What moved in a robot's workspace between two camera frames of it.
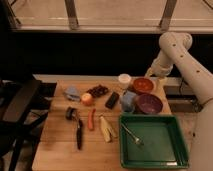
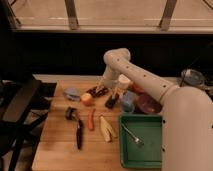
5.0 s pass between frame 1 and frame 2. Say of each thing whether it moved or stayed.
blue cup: stayed
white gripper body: moved
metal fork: stayed
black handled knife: stayed
